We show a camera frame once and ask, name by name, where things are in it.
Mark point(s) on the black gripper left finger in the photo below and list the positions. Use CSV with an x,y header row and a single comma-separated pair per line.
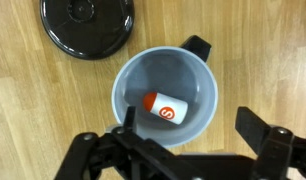
x,y
103,156

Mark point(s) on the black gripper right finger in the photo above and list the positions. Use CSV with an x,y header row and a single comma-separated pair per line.
x,y
276,150

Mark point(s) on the white bottle orange cap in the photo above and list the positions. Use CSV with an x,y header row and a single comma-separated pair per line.
x,y
168,108

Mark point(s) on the black round pot lid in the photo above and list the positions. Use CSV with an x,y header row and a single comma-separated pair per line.
x,y
89,30

